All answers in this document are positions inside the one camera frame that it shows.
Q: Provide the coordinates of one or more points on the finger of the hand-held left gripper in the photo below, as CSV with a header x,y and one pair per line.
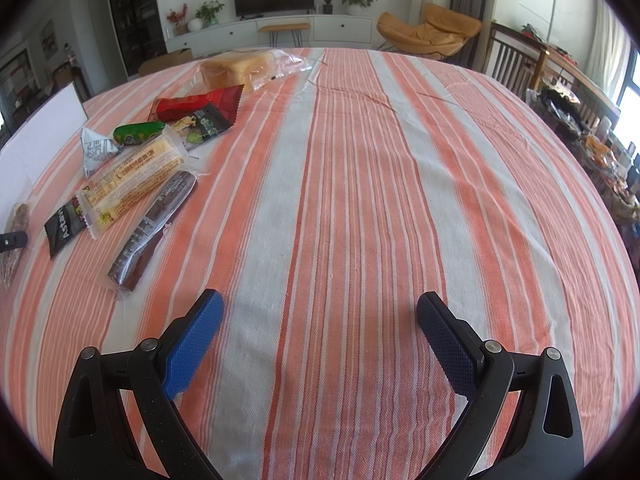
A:
x,y
12,241

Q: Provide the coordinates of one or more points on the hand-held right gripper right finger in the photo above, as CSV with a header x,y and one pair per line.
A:
x,y
447,345

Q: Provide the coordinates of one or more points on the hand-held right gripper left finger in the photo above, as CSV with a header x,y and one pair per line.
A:
x,y
195,340

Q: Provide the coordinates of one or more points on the white triangular snack packet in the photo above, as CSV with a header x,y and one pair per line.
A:
x,y
97,150

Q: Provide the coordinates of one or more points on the green sausage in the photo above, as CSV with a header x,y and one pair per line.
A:
x,y
137,132

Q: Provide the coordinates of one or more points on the red snack packet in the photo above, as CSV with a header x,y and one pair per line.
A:
x,y
200,102

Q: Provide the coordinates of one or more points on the brown cookie packet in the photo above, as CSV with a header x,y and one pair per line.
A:
x,y
17,215

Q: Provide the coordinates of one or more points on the black snack packet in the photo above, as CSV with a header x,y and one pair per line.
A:
x,y
62,227

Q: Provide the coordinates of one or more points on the white board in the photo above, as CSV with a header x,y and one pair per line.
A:
x,y
45,135

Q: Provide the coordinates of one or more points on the brown chocolate bar packet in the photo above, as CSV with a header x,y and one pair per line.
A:
x,y
150,230

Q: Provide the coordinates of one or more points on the long yellow cake packet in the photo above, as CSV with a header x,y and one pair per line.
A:
x,y
135,175

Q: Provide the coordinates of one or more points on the orange striped tablecloth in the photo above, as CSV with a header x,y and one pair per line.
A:
x,y
350,210

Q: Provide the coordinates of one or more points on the dark green snack packet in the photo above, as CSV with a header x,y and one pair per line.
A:
x,y
207,122

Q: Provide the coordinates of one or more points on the cardboard box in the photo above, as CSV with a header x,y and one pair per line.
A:
x,y
165,62

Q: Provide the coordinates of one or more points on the pile of assorted goods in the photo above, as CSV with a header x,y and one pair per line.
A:
x,y
595,150

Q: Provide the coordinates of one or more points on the dark display cabinet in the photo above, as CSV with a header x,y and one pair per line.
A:
x,y
135,15

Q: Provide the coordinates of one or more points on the bread loaf in clear bag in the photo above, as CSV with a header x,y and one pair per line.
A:
x,y
235,67

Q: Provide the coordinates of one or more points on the red flower arrangement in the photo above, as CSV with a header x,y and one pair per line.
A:
x,y
177,17

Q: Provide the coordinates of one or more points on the white round vase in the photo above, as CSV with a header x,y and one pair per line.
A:
x,y
195,24

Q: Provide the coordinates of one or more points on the wooden dining chair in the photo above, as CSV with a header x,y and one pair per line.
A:
x,y
510,57

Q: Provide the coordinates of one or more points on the wooden dining table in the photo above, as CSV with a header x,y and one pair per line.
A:
x,y
575,72

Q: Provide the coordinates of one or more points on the green plant in glass vase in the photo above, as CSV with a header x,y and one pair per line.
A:
x,y
210,12

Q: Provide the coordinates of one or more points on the orange lounge chair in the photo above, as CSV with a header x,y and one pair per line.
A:
x,y
435,30

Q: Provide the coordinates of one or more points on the wooden bench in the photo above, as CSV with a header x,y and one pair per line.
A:
x,y
283,26

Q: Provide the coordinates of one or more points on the white TV cabinet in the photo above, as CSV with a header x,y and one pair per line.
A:
x,y
340,30

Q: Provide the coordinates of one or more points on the sheer window curtain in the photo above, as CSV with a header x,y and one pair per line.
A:
x,y
607,50

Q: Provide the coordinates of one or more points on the small potted plant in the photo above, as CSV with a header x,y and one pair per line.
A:
x,y
327,2

